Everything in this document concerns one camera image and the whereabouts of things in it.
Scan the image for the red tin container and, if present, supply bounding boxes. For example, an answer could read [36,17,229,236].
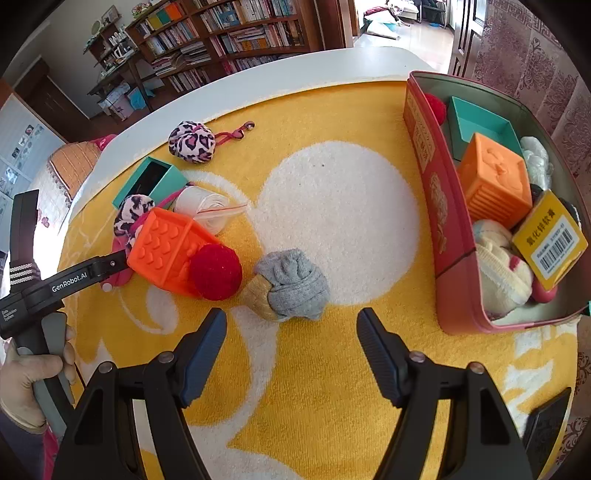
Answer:
[403,70,591,335]

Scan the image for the zip bag with white cloth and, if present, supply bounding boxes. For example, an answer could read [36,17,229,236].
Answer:
[173,185,249,235]

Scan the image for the grey sock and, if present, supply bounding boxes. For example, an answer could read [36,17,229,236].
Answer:
[239,249,331,322]

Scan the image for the leopard print pouch pink cord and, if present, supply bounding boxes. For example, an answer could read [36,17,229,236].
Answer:
[167,121,256,165]

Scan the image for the small teal box black inside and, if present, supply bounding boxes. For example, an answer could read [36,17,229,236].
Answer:
[112,157,188,210]

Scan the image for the person's left hand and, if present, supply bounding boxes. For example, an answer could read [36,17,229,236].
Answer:
[0,325,77,432]

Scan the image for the yellow and white printed blanket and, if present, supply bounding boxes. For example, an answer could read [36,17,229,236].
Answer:
[55,80,583,480]

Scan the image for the orange striped pillow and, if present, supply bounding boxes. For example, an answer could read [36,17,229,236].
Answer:
[48,138,102,204]

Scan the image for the pink knotted foam tube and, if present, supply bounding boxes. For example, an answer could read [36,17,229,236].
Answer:
[99,233,134,292]
[531,277,559,304]

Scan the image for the orange ribbed rubber cube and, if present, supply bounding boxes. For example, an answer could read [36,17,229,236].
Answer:
[127,207,221,296]

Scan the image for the red pompom ball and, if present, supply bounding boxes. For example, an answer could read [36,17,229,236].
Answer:
[189,244,243,302]
[425,93,448,124]

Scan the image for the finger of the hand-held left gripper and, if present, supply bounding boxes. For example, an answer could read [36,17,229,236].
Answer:
[88,250,129,283]

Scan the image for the orange embossed rubber cube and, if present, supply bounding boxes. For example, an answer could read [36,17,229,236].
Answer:
[457,133,534,230]

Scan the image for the clear plastic bag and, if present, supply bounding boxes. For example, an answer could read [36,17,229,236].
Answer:
[519,136,555,190]

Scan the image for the small yellow cardboard box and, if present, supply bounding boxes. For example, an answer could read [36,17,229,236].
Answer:
[511,190,589,286]

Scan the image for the large teal box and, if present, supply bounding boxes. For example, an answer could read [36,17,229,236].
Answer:
[447,96,525,162]

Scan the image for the white wardrobe with photos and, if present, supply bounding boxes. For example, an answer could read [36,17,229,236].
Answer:
[0,92,65,213]

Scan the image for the wooden bookshelf with books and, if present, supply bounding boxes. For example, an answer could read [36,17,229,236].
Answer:
[124,0,324,95]

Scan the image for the person's left forearm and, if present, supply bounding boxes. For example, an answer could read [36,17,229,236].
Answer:
[0,408,63,480]

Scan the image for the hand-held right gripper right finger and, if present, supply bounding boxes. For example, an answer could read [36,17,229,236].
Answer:
[356,308,534,480]

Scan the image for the cream and pink sock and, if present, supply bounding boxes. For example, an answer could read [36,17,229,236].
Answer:
[472,219,534,319]

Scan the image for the dark wooden desk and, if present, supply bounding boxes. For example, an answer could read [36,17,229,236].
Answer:
[83,18,153,123]

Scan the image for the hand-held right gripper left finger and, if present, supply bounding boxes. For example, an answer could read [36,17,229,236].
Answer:
[52,308,228,480]

